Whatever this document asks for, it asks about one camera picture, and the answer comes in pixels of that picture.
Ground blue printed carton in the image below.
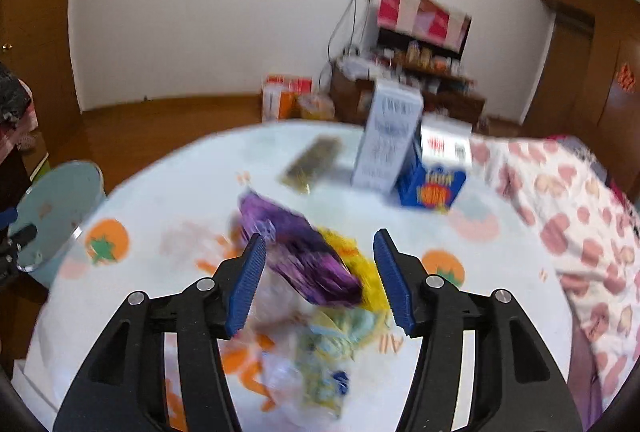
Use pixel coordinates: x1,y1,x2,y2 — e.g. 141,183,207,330
397,115,473,213

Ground purple foil wrapper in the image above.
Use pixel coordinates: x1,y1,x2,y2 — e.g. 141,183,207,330
237,192,363,308

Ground tall white carton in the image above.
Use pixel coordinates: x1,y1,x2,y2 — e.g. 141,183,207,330
350,77,426,195

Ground red paper door decoration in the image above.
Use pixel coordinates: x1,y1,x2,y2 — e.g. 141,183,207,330
614,65,639,93

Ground yellow crinkled wrapper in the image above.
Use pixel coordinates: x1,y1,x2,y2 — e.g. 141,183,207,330
320,227,393,313

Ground yellow plastic bag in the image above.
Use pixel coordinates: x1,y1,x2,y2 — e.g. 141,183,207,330
298,93,336,120

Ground light blue waste bin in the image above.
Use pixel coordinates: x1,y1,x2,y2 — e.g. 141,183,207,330
7,161,107,288

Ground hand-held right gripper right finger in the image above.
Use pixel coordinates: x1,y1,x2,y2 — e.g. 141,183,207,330
372,228,585,432

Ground pink dotted printed blanket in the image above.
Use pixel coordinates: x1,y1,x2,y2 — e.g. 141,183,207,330
470,135,640,393

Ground black wall cables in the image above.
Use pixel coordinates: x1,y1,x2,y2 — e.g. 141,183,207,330
327,0,376,63

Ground brown wooden door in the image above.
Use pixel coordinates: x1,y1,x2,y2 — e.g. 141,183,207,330
522,10,597,138
0,0,83,163

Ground green yellow wrapper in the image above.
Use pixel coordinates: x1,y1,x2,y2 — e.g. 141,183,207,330
295,309,386,418

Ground dark patterned cloth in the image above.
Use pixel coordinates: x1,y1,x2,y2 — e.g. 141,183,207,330
0,62,38,133

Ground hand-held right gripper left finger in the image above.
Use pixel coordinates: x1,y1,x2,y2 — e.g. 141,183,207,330
52,233,268,432

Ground dark speckled flat packet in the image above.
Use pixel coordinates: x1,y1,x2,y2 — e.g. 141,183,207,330
280,135,343,195

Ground orange white cardboard box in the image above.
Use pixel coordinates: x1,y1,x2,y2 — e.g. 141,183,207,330
261,75,315,122

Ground toy shelf with striped canopy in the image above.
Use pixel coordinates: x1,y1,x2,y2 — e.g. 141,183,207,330
330,0,488,125

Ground white printed tablecloth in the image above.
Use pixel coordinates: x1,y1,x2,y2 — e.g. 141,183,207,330
22,119,581,432

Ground clear plastic bag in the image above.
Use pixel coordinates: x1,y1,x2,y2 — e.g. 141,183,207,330
235,272,311,413

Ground pink bed sheet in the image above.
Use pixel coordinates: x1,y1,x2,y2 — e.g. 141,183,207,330
567,317,608,428

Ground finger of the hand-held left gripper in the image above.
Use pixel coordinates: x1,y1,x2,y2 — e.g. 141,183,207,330
0,206,39,288

